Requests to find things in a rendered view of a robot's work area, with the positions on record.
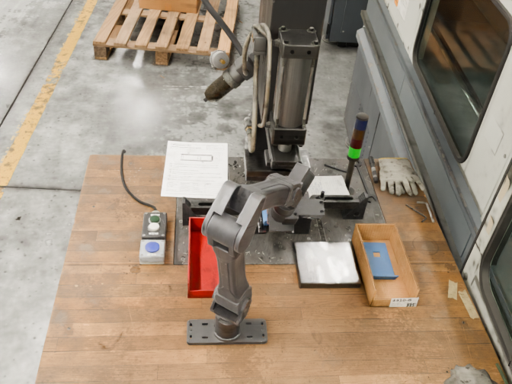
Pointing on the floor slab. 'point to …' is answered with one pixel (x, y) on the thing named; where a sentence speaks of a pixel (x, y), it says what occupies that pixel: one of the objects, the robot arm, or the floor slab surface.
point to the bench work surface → (390, 341)
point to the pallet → (120, 39)
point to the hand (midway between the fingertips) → (276, 222)
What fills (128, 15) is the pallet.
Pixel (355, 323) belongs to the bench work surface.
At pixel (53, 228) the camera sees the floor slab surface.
